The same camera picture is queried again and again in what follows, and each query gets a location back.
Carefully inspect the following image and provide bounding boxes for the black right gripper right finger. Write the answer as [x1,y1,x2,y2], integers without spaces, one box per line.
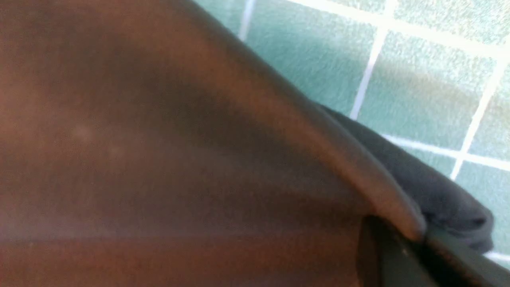
[422,227,510,287]

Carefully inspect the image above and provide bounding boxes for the dark gray long-sleeve top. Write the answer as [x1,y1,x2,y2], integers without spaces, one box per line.
[1,0,495,287]

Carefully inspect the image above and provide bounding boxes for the green grid cutting mat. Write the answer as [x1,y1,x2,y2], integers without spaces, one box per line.
[198,0,510,268]

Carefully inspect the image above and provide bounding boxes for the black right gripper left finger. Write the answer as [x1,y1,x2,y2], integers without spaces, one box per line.
[356,216,437,287]

